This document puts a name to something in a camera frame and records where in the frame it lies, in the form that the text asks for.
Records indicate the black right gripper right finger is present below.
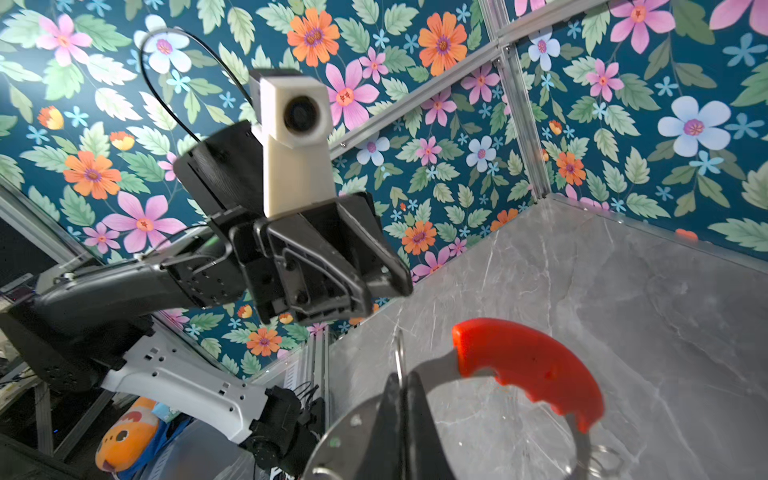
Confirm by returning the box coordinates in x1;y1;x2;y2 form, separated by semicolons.
407;372;455;480

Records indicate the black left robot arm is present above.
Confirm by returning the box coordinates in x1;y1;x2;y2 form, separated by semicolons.
1;121;413;476

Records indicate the orange plush toy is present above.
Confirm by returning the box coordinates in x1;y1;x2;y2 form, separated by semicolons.
95;397;160;474

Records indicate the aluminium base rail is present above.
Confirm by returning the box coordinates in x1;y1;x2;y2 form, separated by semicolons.
250;329;332;408

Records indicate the steel keyring with red handle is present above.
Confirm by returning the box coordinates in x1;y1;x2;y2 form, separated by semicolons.
302;318;624;479

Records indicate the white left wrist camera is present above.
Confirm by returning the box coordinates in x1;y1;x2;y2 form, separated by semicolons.
249;68;336;218

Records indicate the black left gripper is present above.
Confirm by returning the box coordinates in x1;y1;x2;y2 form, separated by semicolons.
209;192;413;324

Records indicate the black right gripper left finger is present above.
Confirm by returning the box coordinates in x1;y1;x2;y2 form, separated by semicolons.
354;373;407;480

